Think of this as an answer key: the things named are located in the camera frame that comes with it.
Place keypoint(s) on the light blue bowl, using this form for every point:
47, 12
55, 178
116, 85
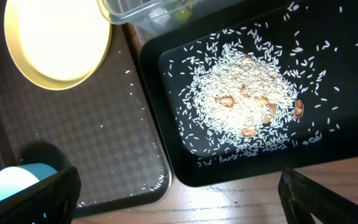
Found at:
17, 178

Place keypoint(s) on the yellow plate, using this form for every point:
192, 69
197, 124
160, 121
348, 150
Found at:
56, 45

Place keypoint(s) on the black waste tray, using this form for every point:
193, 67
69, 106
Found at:
323, 135

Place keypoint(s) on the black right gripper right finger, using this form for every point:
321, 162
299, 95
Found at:
303, 200

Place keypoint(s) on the spilled rice pile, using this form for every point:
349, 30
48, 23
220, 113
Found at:
245, 89

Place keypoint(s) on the green orange snack wrapper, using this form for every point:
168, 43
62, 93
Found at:
181, 10

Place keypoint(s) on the clear plastic bin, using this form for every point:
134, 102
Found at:
135, 12

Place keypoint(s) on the white napkin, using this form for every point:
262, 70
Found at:
159, 16

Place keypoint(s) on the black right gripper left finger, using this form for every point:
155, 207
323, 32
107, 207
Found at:
52, 200

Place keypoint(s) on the dark brown serving tray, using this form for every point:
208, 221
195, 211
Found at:
102, 126

